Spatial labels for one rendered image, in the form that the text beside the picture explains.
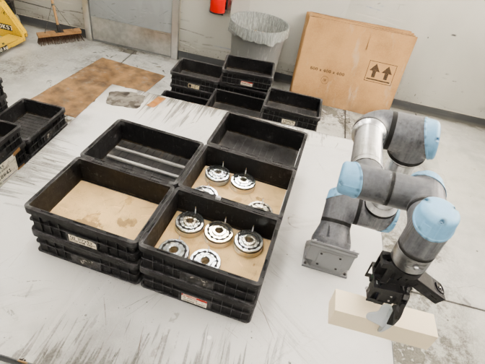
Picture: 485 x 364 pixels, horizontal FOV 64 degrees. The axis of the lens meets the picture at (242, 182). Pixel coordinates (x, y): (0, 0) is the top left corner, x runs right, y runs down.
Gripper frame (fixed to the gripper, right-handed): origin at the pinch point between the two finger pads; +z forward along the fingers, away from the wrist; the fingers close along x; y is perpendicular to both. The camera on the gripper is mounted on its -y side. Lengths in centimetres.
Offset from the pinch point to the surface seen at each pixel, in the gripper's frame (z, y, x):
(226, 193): 26, 50, -57
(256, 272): 25.7, 31.1, -22.8
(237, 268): 26, 38, -23
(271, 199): 26, 32, -60
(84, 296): 38, 85, -6
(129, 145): 25, 98, -72
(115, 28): 88, 240, -344
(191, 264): 16, 51, -12
